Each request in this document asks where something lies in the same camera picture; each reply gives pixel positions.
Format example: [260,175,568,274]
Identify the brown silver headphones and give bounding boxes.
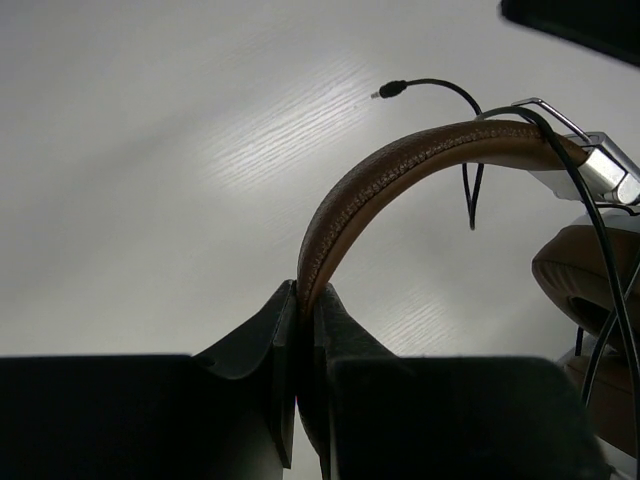
[295,97,640,461]

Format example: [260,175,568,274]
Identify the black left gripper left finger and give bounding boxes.
[1,280,297,479]

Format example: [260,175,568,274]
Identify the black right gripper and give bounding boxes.
[499,0,639,67]

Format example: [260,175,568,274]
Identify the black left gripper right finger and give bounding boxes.
[309,287,610,479]

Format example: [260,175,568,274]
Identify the thin black headphone cable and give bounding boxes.
[369,78,640,411]

